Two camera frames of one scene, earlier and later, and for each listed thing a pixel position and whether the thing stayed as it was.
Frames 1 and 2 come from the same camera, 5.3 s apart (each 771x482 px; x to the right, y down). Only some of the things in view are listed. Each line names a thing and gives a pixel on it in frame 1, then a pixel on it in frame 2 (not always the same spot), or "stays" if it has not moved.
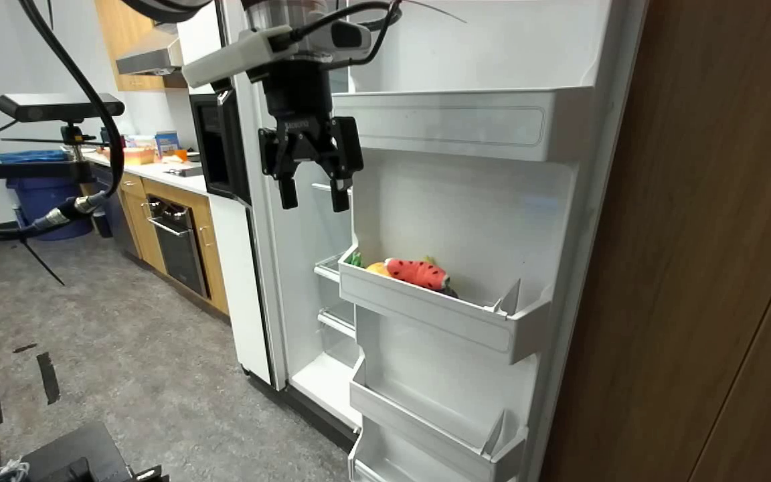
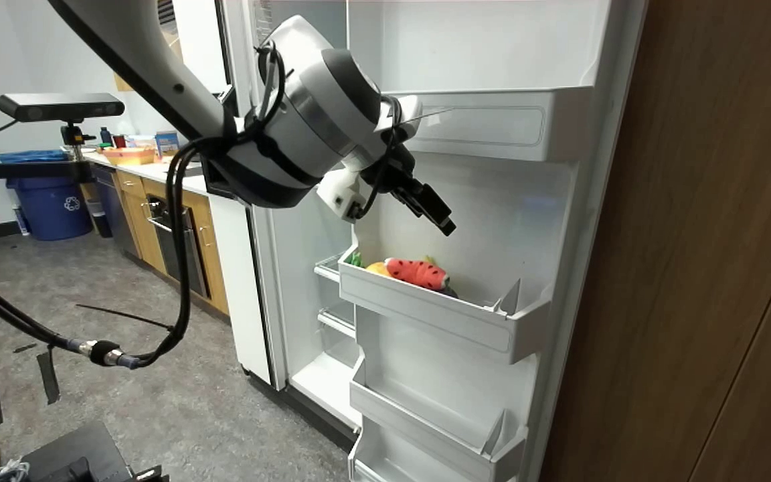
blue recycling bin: x=37 y=195 stays
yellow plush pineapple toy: x=379 y=269 stays
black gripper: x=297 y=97 to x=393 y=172
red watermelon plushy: x=419 y=270 stays
